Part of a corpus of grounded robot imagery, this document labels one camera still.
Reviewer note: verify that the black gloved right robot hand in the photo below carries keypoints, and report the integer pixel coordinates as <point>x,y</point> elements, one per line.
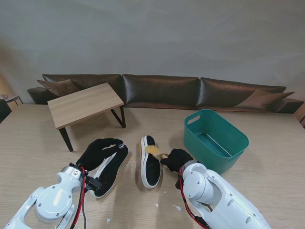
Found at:
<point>178,158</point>

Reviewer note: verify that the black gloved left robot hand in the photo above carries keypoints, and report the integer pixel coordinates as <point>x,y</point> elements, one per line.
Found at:
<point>95,155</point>

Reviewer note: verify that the yellow canvas sneaker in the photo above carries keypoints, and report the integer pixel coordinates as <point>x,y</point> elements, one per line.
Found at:
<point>151,171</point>
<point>112,171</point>

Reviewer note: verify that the wooden shoe brush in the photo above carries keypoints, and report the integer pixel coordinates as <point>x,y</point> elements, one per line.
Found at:
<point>152,150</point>

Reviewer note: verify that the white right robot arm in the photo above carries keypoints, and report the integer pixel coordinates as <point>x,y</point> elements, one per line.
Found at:
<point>214,190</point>

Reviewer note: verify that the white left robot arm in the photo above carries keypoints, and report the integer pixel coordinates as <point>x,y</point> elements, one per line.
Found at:
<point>52,200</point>

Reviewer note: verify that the green plastic basket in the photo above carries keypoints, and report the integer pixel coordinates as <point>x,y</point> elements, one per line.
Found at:
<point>214,148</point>

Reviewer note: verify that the small wooden black-legged bench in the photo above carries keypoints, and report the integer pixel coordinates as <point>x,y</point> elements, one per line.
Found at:
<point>83,105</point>

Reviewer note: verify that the dark brown leather sofa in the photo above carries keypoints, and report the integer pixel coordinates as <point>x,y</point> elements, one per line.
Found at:
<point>162,90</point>

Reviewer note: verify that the brown sofa cushion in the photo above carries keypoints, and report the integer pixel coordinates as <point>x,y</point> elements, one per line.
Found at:
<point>57,87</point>
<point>262,99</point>

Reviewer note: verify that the small wooden side table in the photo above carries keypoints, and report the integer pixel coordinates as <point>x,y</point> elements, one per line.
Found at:
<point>14,99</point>

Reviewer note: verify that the light wooden cabinet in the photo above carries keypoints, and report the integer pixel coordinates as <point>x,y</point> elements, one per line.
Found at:
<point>300,115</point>

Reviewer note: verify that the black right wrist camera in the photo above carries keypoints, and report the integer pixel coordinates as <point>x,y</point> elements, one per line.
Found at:
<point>177,186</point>

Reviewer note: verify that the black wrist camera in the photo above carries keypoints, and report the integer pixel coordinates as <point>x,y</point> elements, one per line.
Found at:
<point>177,186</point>
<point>91,184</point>

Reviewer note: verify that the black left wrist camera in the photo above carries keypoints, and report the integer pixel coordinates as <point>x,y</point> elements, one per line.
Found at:
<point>91,184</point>

